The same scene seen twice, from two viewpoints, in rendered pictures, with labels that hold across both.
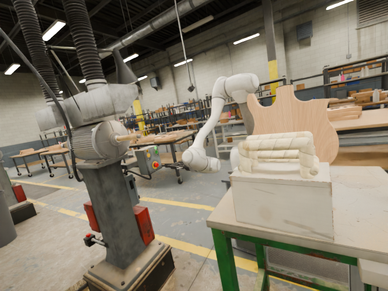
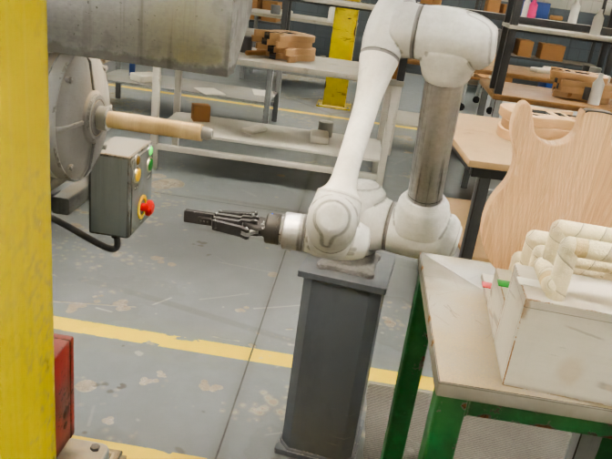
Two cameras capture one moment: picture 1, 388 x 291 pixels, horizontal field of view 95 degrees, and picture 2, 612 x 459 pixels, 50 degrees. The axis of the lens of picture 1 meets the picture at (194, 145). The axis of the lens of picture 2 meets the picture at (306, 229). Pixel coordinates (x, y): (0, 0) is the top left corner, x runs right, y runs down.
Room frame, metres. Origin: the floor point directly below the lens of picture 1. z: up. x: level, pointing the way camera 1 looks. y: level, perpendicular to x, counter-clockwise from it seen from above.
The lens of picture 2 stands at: (-0.12, 0.72, 1.57)
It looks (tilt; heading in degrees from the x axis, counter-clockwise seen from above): 22 degrees down; 330
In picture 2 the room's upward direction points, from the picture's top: 8 degrees clockwise
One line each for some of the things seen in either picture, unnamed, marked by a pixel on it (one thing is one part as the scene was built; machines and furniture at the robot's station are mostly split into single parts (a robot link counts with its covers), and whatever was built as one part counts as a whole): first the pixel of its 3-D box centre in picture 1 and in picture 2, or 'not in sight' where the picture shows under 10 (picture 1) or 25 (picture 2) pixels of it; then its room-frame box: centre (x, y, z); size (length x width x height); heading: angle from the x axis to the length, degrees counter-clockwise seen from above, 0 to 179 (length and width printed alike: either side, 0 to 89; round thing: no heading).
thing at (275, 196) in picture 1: (279, 193); (585, 336); (0.54, -0.25, 1.02); 0.27 x 0.15 x 0.17; 55
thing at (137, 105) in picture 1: (134, 93); not in sight; (10.97, 2.88, 2.99); 0.41 x 0.41 x 5.98; 57
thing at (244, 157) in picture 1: (244, 160); (562, 271); (0.55, -0.15, 1.15); 0.03 x 0.03 x 0.09
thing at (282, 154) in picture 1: (282, 154); (586, 260); (0.63, -0.31, 1.12); 0.20 x 0.03 x 0.03; 54
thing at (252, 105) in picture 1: (255, 101); (528, 123); (0.87, -0.33, 1.32); 0.07 x 0.04 x 0.09; 54
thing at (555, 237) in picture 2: (252, 152); (553, 252); (0.61, -0.20, 1.15); 0.03 x 0.03 x 0.09
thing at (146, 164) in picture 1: (141, 164); (89, 196); (1.42, 0.45, 0.99); 0.24 x 0.21 x 0.26; 57
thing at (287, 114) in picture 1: (288, 130); (572, 202); (0.79, -0.43, 1.17); 0.35 x 0.04 x 0.40; 54
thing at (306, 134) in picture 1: (276, 138); (609, 237); (0.56, -0.27, 1.20); 0.20 x 0.03 x 0.03; 54
